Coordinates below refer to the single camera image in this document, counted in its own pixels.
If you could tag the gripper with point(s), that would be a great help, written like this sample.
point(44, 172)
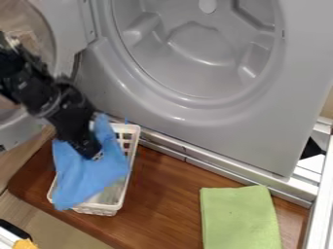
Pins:
point(71, 120)

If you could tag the blue cloth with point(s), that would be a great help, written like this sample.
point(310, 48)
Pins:
point(86, 168)

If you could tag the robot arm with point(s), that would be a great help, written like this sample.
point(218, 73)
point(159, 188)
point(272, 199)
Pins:
point(19, 73)

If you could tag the white basket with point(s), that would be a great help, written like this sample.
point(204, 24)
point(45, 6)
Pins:
point(113, 197)

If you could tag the washing machine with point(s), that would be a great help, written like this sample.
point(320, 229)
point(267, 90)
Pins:
point(203, 74)

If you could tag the green cloth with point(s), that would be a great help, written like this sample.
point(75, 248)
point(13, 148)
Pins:
point(239, 219)

